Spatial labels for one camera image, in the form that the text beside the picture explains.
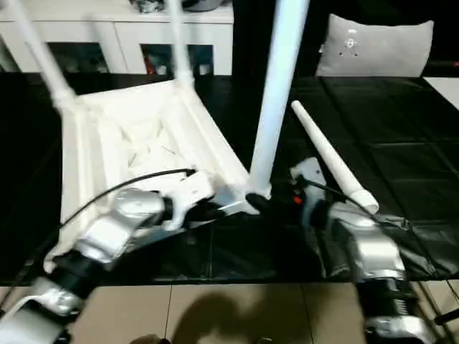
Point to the white cabinet with glass doors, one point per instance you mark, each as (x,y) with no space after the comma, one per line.
(125,28)

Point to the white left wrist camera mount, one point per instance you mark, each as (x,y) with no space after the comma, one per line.
(193,190)

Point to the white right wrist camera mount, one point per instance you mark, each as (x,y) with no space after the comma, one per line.
(308,172)

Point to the black sofa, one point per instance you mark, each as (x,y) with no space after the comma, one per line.
(251,36)

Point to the dark bag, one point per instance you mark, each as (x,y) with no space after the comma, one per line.
(204,3)

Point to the white plastic table top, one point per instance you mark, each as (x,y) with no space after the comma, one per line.
(107,125)

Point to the white plastic table leg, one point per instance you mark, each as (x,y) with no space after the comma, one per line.
(181,46)
(43,53)
(279,89)
(330,150)

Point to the light grey pillow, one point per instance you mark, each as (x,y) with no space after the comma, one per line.
(376,46)

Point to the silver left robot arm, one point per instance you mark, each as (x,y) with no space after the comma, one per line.
(118,222)

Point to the black work mat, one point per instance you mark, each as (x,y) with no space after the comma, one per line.
(394,143)

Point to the white flat board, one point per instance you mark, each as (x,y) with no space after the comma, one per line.
(443,89)

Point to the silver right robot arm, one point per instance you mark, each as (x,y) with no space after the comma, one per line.
(373,247)

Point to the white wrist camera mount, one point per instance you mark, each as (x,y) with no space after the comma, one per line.
(193,190)
(308,172)

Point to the small red bottle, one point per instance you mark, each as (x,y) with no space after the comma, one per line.
(148,66)

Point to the black table frame leg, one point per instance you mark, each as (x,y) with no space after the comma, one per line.
(446,318)

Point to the dark robot foot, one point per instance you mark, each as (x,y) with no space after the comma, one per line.
(148,339)

